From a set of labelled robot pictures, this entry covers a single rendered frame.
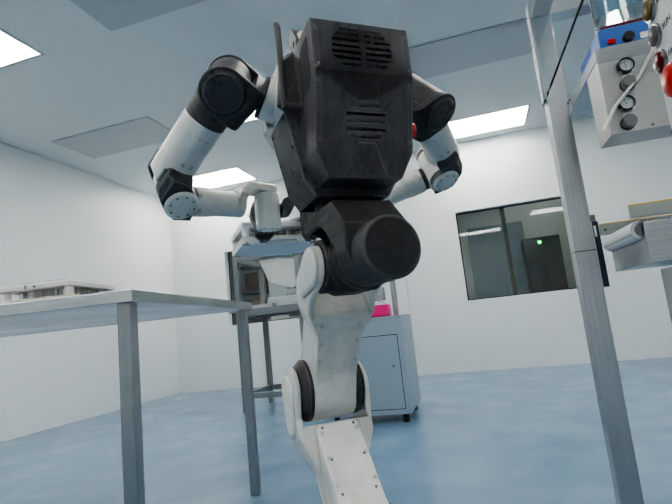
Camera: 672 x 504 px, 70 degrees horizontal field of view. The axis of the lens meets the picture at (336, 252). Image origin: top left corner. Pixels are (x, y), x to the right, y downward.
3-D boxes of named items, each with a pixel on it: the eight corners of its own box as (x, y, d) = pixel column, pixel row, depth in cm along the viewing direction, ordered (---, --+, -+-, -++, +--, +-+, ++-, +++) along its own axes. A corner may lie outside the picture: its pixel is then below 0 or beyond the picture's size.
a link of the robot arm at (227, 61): (219, 142, 97) (257, 86, 92) (179, 115, 94) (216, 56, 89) (225, 125, 107) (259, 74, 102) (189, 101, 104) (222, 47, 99)
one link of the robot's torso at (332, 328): (364, 424, 118) (404, 263, 95) (295, 437, 112) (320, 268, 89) (343, 380, 130) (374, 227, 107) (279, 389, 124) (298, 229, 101)
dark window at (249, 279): (231, 326, 700) (226, 251, 716) (232, 326, 701) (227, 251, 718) (317, 317, 664) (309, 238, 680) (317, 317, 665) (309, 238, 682)
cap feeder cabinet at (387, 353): (328, 426, 354) (318, 323, 366) (348, 411, 408) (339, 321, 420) (413, 423, 337) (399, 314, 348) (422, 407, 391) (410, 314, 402)
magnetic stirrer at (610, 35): (603, 53, 124) (597, 21, 125) (584, 89, 144) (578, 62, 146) (692, 33, 119) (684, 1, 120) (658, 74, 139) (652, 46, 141)
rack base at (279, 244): (232, 257, 170) (231, 250, 170) (298, 254, 178) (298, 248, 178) (242, 243, 147) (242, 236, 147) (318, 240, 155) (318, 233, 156)
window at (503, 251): (466, 302, 608) (454, 213, 626) (466, 302, 609) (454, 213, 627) (585, 288, 571) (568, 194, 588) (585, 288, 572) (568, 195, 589)
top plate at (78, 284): (-2, 294, 152) (-2, 287, 152) (52, 297, 176) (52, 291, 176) (70, 285, 149) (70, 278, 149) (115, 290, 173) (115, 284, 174)
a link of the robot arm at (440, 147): (453, 144, 142) (432, 96, 124) (474, 175, 135) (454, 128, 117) (419, 165, 144) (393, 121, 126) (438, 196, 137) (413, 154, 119)
